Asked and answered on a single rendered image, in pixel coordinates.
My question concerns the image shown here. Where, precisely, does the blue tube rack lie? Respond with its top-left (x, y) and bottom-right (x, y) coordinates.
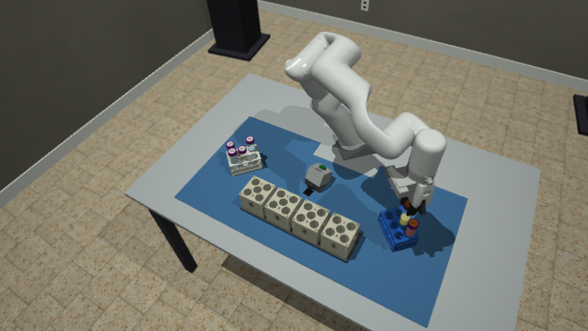
top-left (378, 207), bottom-right (419, 252)

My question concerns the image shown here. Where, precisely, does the blue bench mat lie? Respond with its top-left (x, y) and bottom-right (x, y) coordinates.
top-left (174, 116), bottom-right (467, 328)

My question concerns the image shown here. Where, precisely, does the beige bucket adapter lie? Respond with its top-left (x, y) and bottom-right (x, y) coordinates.
top-left (291, 200), bottom-right (330, 245)
top-left (239, 176), bottom-right (276, 218)
top-left (320, 213), bottom-right (360, 260)
top-left (265, 188), bottom-right (303, 231)

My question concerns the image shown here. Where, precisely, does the white tube rack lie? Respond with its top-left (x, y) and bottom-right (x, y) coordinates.
top-left (226, 146), bottom-right (262, 176)

